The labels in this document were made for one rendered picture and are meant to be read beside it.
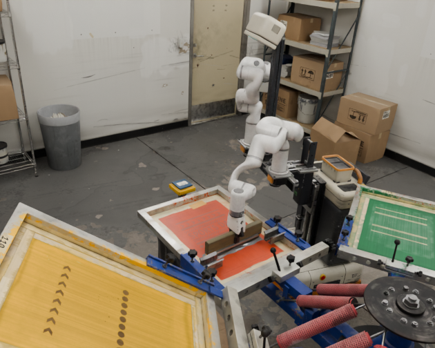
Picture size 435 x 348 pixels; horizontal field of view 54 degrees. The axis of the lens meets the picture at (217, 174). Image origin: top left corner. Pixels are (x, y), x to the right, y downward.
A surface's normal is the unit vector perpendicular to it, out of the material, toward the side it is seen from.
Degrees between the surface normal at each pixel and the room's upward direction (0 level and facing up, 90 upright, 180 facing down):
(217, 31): 90
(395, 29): 90
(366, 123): 91
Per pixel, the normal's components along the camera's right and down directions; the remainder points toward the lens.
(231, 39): 0.59, 0.40
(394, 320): 0.05, -0.88
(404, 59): -0.80, 0.24
